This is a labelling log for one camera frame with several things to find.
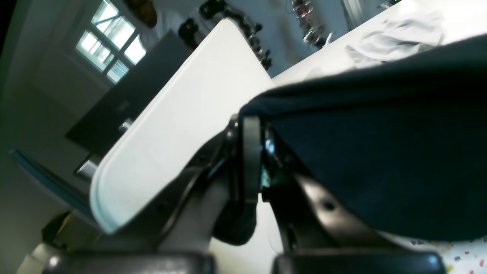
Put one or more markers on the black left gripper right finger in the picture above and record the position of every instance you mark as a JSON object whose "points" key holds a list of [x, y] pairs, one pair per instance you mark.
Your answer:
{"points": [[308, 216]]}

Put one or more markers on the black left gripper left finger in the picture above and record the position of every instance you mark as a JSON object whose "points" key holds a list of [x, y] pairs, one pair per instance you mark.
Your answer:
{"points": [[214, 195]]}

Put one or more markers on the black t-shirt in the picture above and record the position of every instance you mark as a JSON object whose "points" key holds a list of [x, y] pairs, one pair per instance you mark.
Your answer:
{"points": [[401, 145]]}

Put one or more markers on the white chair back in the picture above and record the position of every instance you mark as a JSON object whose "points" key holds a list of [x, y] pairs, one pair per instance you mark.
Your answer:
{"points": [[214, 82]]}

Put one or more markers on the terrazzo patterned tablecloth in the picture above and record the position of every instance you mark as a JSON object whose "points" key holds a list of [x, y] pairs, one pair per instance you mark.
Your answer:
{"points": [[463, 257]]}

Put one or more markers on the crumpled white cloth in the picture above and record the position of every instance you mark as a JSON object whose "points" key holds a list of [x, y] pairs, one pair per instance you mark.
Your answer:
{"points": [[398, 38]]}

